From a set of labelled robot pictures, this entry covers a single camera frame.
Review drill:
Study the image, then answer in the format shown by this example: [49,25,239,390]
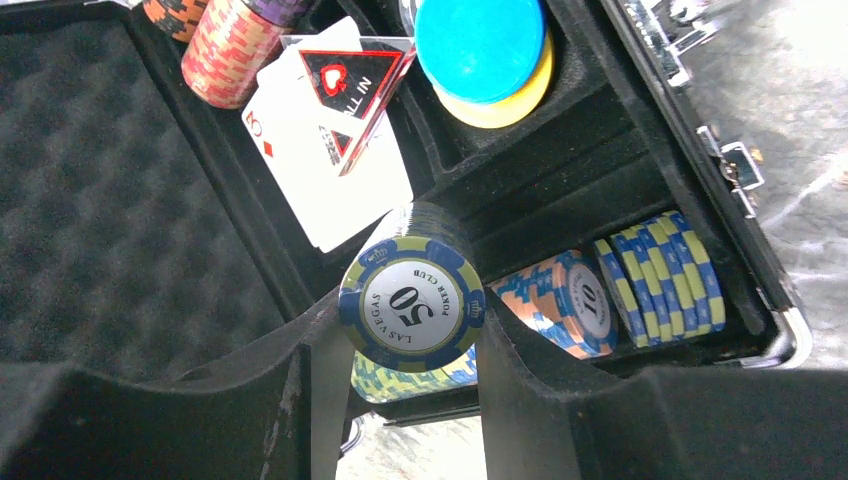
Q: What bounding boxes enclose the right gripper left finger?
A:
[1,292,353,479]

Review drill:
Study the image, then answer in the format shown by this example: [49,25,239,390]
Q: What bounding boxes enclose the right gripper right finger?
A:
[477,311,847,479]

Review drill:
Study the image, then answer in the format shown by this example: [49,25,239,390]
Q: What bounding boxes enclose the triangular all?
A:
[298,36,416,176]

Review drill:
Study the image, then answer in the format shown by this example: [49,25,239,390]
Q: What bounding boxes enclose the yellow round plastic disc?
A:
[433,32,555,129]

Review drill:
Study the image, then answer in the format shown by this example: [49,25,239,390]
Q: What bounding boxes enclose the blue round plastic disc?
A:
[414,0,546,104]

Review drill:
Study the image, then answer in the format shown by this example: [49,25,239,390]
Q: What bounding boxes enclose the green blue chip row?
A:
[351,346,478,404]

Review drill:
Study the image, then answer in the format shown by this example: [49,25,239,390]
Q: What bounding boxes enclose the blue yellow leaning chips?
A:
[592,210,728,349]

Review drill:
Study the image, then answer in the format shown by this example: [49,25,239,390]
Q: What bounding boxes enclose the orange blue ten chips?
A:
[490,249,618,359]

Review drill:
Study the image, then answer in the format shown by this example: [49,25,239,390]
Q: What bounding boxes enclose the aluminium poker case open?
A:
[1,1,810,433]

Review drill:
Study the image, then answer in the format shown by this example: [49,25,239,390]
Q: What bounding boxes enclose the playing card deck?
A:
[241,17,413,253]

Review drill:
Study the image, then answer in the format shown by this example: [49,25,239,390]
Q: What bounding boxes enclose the red pink chip row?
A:
[181,0,285,109]

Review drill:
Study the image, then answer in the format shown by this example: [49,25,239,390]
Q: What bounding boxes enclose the purple chip row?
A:
[244,0,314,27]

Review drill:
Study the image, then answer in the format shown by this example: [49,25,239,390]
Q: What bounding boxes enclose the orange brown chip row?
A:
[142,0,208,43]

